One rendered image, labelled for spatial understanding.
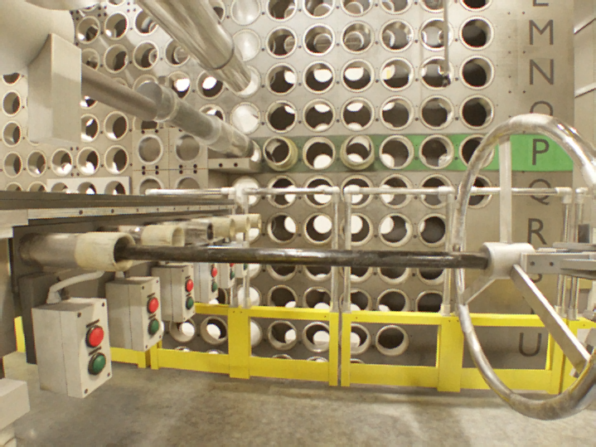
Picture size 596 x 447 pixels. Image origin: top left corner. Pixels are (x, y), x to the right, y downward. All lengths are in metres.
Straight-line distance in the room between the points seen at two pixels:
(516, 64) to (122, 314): 2.76
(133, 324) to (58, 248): 0.25
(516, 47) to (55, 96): 2.73
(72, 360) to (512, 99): 2.74
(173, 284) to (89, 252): 0.37
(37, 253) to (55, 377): 0.21
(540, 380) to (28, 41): 2.26
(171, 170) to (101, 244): 1.76
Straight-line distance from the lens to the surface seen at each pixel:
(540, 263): 0.48
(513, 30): 2.93
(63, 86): 0.89
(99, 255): 0.55
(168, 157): 2.30
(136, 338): 0.78
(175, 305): 0.91
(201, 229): 0.84
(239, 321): 1.71
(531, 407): 0.47
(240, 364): 1.81
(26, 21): 0.88
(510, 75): 2.79
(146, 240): 0.71
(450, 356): 1.78
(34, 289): 0.67
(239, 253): 0.46
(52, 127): 0.85
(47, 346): 0.67
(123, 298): 0.77
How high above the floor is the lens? 0.94
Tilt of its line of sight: 4 degrees down
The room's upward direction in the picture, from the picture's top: straight up
